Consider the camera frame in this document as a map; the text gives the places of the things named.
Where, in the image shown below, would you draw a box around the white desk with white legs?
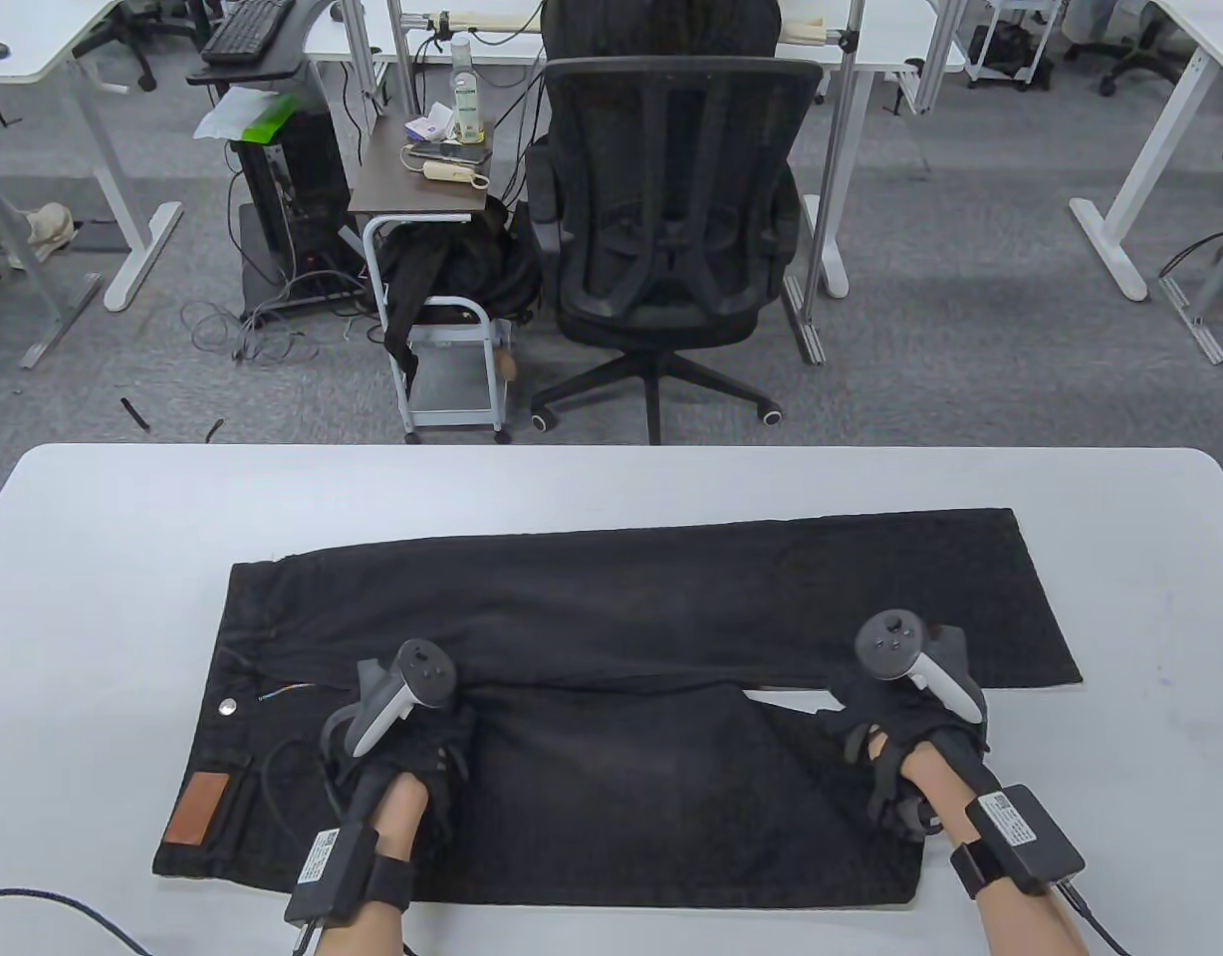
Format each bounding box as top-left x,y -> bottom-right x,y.
0,0 -> 184,369

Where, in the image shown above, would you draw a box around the white trolley with black bag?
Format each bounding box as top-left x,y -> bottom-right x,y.
967,0 -> 1056,93

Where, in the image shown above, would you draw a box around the black floor cable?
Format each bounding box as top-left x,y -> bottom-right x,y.
1157,221 -> 1223,280

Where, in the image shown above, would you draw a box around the green white plastic bag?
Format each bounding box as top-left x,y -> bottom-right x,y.
193,86 -> 309,143

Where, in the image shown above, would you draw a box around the thin black glove cable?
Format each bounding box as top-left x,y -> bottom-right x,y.
261,737 -> 352,849

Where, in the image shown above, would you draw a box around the black keyboard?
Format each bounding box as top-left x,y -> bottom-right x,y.
201,0 -> 296,66

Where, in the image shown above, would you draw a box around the grey white controller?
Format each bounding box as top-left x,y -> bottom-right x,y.
345,639 -> 459,758
856,609 -> 983,723

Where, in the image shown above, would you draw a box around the black braided cable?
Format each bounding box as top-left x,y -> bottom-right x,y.
0,888 -> 154,956

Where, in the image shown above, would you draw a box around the grey white left controller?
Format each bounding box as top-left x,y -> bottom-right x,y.
345,639 -> 459,758

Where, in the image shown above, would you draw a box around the grey white right controller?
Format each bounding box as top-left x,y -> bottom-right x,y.
856,609 -> 983,723

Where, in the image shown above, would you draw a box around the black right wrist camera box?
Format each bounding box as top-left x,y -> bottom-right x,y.
950,785 -> 1086,897

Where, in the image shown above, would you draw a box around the black swivel chair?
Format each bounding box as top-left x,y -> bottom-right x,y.
1065,0 -> 1185,98
74,0 -> 224,93

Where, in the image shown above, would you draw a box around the black denim trousers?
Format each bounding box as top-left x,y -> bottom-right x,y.
153,508 -> 1084,907

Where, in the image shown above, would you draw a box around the person's right hand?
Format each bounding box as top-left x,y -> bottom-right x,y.
826,665 -> 991,790

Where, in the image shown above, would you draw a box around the person's left hand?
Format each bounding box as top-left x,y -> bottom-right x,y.
321,657 -> 478,798

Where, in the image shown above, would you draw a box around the black computer tower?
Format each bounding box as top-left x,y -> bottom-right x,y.
229,108 -> 364,312

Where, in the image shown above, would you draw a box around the black bag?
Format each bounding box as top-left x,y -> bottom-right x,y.
377,199 -> 543,394

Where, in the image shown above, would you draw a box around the tangle of floor cables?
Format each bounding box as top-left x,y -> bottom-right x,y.
180,269 -> 373,364

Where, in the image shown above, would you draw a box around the aluminium frame post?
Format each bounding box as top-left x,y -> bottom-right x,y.
783,0 -> 866,365

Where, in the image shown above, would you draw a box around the long white desk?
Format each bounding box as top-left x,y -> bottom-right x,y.
303,0 -> 969,116

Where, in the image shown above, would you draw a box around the clear plastic bottle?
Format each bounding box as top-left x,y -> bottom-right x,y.
449,38 -> 485,142

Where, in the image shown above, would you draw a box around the black mesh office chair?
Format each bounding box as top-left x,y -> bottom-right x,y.
527,57 -> 825,446

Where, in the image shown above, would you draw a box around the beige shoe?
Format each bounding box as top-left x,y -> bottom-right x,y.
9,202 -> 78,268

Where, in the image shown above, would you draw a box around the white desk with T-foot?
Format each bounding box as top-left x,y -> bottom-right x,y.
1070,0 -> 1223,365

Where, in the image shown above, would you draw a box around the black keyboard tray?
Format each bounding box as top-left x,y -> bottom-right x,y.
186,0 -> 336,87

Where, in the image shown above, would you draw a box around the brown-top white-frame side cart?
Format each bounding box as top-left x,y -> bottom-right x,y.
349,118 -> 518,444

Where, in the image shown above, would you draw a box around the black right camera cable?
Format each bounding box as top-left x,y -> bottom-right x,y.
1058,874 -> 1132,956

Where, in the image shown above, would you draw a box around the person's left forearm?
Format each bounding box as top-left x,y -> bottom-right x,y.
318,772 -> 433,956

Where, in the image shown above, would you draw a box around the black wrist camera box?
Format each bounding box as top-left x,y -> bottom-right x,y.
285,825 -> 413,927
950,785 -> 1086,897

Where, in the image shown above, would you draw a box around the person's right forearm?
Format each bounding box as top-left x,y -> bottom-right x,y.
895,742 -> 1091,956

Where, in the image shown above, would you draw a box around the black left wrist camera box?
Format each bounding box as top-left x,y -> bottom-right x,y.
285,825 -> 413,927

